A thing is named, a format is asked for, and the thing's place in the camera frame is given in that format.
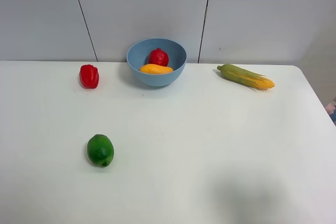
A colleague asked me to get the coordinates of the yellow mango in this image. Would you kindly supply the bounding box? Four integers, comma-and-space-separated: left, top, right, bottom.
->
139, 64, 173, 74

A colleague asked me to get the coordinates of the light blue bowl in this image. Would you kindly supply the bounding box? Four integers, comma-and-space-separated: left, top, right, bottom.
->
127, 38, 187, 87

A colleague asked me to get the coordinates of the red pomegranate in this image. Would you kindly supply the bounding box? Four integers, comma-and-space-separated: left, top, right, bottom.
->
148, 48, 169, 67

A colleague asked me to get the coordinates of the red bell pepper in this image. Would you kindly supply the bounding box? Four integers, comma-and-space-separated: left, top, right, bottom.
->
79, 65, 99, 89

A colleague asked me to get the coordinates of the green lime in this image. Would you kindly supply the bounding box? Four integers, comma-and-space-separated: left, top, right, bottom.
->
87, 134, 114, 167

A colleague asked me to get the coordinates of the corn cob with husk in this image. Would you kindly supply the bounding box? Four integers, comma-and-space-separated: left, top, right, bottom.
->
217, 64, 275, 91

